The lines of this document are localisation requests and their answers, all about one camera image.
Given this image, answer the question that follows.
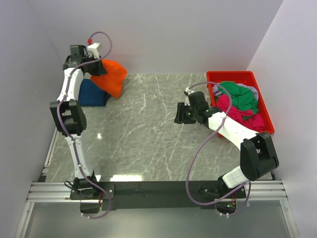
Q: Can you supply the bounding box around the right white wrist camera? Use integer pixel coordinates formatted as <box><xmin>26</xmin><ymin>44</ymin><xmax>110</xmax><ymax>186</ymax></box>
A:
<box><xmin>184</xmin><ymin>87</ymin><xmax>194</xmax><ymax>106</ymax></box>

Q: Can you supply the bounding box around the orange t shirt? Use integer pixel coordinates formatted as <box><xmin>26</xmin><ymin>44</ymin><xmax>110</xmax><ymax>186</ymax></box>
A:
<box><xmin>90</xmin><ymin>59</ymin><xmax>127</xmax><ymax>98</ymax></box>

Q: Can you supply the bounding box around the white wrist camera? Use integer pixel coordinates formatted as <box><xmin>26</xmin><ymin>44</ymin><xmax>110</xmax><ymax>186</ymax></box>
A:
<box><xmin>184</xmin><ymin>87</ymin><xmax>194</xmax><ymax>106</ymax></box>
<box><xmin>86</xmin><ymin>43</ymin><xmax>101</xmax><ymax>59</ymax></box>

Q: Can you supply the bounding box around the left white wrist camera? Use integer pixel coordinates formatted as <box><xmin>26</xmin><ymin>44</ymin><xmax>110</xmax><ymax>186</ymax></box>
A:
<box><xmin>86</xmin><ymin>43</ymin><xmax>101</xmax><ymax>59</ymax></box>

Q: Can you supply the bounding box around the black base beam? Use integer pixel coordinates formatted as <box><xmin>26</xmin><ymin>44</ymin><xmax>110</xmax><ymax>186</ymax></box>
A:
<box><xmin>70</xmin><ymin>180</ymin><xmax>246</xmax><ymax>213</ymax></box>

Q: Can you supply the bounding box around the red plastic bin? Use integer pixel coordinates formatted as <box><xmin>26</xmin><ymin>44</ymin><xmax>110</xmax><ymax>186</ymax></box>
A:
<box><xmin>206</xmin><ymin>71</ymin><xmax>274</xmax><ymax>134</ymax></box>

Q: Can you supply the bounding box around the lavender t shirt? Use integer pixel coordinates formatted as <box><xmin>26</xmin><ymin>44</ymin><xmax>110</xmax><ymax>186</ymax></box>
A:
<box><xmin>212</xmin><ymin>83</ymin><xmax>259</xmax><ymax>100</ymax></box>

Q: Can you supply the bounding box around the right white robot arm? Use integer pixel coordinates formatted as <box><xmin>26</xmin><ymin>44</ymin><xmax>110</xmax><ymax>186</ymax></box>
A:
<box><xmin>174</xmin><ymin>89</ymin><xmax>279</xmax><ymax>198</ymax></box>

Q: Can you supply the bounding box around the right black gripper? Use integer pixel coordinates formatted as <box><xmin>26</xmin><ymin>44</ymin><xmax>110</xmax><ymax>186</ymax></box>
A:
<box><xmin>174</xmin><ymin>103</ymin><xmax>198</xmax><ymax>124</ymax></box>

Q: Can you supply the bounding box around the green t shirt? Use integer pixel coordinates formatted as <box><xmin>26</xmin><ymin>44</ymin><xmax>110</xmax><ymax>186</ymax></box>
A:
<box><xmin>218</xmin><ymin>81</ymin><xmax>259</xmax><ymax>115</ymax></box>

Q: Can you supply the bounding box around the magenta t shirt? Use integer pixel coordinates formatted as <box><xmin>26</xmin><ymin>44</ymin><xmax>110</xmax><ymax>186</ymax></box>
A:
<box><xmin>216</xmin><ymin>94</ymin><xmax>265</xmax><ymax>131</ymax></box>

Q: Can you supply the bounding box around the folded blue t shirt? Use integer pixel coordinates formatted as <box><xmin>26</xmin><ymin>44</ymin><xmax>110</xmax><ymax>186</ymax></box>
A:
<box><xmin>78</xmin><ymin>79</ymin><xmax>111</xmax><ymax>107</ymax></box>

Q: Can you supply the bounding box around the aluminium frame rail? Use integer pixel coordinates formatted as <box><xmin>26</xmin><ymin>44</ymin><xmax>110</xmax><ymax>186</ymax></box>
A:
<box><xmin>14</xmin><ymin>123</ymin><xmax>60</xmax><ymax>238</ymax></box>

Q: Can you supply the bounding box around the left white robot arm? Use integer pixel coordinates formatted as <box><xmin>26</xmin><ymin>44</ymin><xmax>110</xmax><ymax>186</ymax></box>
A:
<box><xmin>50</xmin><ymin>43</ymin><xmax>106</xmax><ymax>199</ymax></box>

